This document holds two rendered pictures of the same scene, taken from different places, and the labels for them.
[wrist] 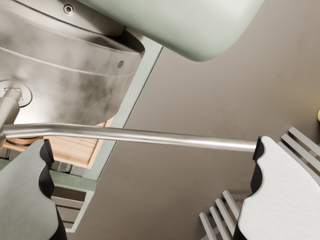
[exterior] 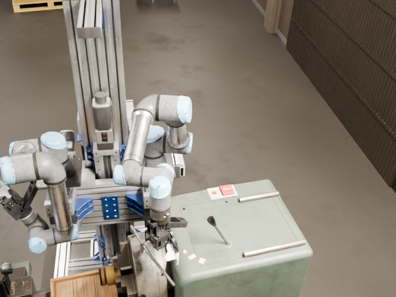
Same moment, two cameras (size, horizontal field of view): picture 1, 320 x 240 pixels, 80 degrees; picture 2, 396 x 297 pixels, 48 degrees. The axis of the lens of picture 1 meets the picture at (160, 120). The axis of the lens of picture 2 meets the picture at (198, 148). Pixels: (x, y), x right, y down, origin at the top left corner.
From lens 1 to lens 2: 1.72 m
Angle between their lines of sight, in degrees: 81
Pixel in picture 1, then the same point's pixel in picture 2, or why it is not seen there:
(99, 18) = (168, 267)
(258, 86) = not seen: outside the picture
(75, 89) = (150, 264)
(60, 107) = (143, 262)
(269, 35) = not seen: outside the picture
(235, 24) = (190, 273)
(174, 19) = (181, 265)
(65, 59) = (157, 257)
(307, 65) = not seen: outside the picture
